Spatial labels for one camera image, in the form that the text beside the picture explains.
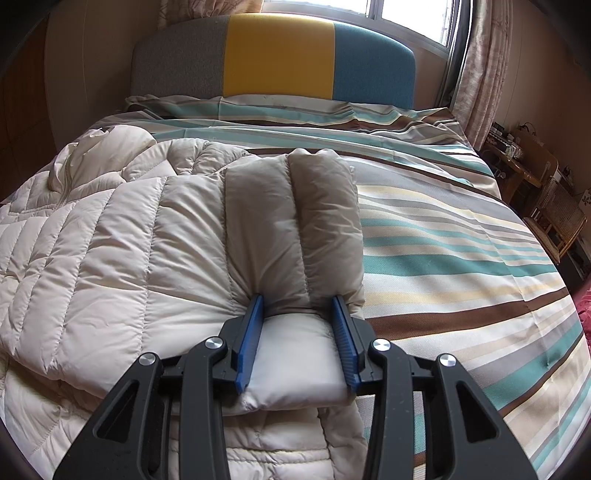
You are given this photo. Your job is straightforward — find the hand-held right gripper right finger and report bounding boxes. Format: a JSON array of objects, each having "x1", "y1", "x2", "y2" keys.
[{"x1": 331, "y1": 294, "x2": 540, "y2": 480}]

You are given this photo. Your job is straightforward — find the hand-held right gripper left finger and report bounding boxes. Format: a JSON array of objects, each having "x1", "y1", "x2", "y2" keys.
[{"x1": 52, "y1": 294, "x2": 266, "y2": 480}]

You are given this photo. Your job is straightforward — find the beige down jacket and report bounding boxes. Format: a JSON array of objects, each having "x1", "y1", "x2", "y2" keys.
[{"x1": 0, "y1": 124, "x2": 370, "y2": 480}]

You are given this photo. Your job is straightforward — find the striped bed sheet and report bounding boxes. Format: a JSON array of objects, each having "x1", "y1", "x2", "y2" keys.
[{"x1": 88, "y1": 95, "x2": 591, "y2": 480}]

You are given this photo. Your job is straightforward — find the red cloth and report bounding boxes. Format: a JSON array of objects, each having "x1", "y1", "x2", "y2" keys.
[{"x1": 575, "y1": 286, "x2": 591, "y2": 352}]

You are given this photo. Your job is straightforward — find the wicker chair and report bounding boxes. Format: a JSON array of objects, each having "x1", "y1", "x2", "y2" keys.
[{"x1": 524, "y1": 175, "x2": 588, "y2": 264}]

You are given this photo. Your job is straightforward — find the wooden desk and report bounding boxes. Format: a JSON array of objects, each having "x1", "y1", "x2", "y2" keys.
[{"x1": 480, "y1": 122, "x2": 561, "y2": 217}]

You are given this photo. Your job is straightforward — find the grey yellow blue headboard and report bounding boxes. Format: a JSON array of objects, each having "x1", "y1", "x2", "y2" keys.
[{"x1": 130, "y1": 13, "x2": 415, "y2": 109}]

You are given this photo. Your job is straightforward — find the patterned beige curtain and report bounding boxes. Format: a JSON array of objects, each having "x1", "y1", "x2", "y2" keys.
[
  {"x1": 455, "y1": 0, "x2": 514, "y2": 148},
  {"x1": 157, "y1": 0, "x2": 266, "y2": 31}
]

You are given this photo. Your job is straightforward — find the window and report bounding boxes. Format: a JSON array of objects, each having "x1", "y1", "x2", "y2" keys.
[{"x1": 261, "y1": 0, "x2": 462, "y2": 51}]

